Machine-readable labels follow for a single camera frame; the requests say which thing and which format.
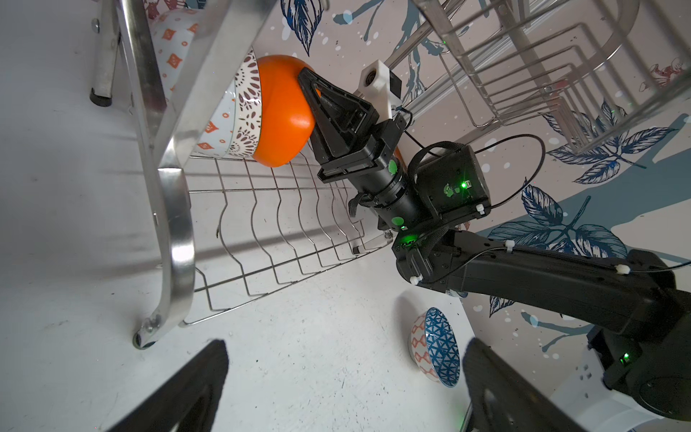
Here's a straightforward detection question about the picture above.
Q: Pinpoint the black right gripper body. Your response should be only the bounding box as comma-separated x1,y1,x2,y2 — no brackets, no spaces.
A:
316,114,426,230

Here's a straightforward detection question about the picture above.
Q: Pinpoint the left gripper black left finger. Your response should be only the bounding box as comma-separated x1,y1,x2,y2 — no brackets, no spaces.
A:
111,339,229,431

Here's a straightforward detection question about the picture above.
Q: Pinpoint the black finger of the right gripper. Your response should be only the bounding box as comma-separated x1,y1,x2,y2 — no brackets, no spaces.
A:
298,68,380,162

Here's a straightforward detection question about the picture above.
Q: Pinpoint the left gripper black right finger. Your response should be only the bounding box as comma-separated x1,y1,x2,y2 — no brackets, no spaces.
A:
462,338,583,431

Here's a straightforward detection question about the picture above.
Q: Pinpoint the orange plastic bowl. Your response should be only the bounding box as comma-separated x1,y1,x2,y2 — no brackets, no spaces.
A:
253,55,315,167

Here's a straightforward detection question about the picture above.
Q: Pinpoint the white lattice pattern bowl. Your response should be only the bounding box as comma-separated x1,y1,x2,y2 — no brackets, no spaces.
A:
226,49,262,158

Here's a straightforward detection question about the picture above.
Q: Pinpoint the steel wire dish rack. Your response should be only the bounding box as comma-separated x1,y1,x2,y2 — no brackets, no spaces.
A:
90,1,690,349

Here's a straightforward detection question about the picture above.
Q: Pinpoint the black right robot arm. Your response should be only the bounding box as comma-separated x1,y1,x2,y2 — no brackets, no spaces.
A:
297,68,690,421

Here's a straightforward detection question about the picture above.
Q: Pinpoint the dark blue geometric bowl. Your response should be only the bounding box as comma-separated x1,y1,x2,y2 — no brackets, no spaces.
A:
408,308,461,388

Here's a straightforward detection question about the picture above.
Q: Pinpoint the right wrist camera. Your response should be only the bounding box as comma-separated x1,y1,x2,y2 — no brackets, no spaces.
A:
357,60,402,123

